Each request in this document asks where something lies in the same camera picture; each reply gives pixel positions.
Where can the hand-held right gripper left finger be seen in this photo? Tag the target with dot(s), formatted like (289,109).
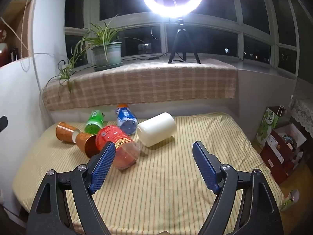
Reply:
(102,166)

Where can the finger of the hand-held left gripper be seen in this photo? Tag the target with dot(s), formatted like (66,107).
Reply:
(3,123)

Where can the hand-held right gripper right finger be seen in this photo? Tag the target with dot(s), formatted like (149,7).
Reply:
(205,166)

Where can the copper cup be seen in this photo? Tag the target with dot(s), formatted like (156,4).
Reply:
(85,143)
(64,132)

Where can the red label plastic bottle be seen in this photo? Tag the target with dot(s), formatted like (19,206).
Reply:
(122,149)

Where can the green plastic bottle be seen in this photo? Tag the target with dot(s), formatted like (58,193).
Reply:
(94,122)

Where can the striped bed sheet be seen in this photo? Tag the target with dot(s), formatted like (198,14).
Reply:
(161,188)

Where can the blue label plastic bottle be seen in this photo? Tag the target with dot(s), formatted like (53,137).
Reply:
(126,121)

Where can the red vase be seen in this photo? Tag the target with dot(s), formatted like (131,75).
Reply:
(3,51)

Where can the red cardboard box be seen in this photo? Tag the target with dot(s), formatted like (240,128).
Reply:
(276,156)

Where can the green paper bag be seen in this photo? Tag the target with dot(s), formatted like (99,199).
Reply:
(267,127)

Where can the small green bottle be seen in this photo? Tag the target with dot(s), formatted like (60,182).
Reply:
(291,198)

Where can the plaid cloth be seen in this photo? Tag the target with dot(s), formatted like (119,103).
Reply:
(146,85)

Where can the wooden shelf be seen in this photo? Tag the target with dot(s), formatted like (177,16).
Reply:
(18,29)

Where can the green plant saucer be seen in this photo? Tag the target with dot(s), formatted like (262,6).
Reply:
(107,67)

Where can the white lace cloth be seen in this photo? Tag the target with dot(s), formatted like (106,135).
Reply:
(303,112)

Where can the potted spider plant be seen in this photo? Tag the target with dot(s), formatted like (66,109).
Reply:
(107,52)

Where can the black tripod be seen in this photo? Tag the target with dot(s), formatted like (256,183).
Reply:
(180,41)

